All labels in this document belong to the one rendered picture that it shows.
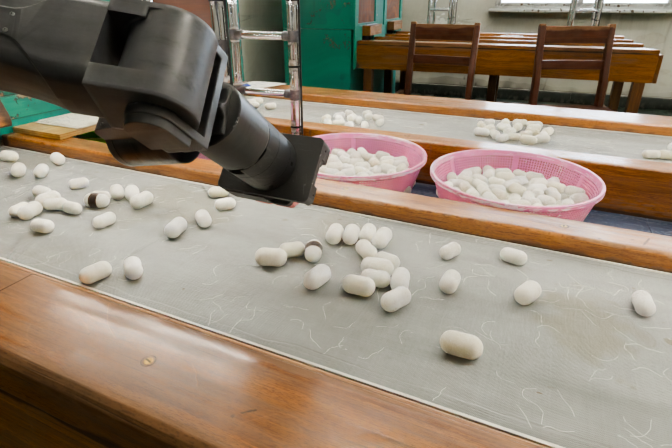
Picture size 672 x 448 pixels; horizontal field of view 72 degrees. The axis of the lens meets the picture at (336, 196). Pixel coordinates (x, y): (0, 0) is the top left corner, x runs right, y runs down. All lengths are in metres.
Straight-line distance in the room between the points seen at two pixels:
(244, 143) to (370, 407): 0.22
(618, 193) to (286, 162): 0.68
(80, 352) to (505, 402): 0.34
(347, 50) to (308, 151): 2.94
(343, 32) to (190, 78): 3.07
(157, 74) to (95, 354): 0.24
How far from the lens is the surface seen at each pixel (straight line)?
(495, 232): 0.64
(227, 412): 0.36
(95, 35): 0.33
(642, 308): 0.55
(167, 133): 0.31
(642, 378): 0.49
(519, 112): 1.29
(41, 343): 0.48
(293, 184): 0.43
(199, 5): 1.66
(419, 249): 0.60
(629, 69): 3.28
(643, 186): 0.96
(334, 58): 3.40
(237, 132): 0.36
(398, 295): 0.48
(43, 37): 0.34
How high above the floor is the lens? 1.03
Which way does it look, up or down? 23 degrees down
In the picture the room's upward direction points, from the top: straight up
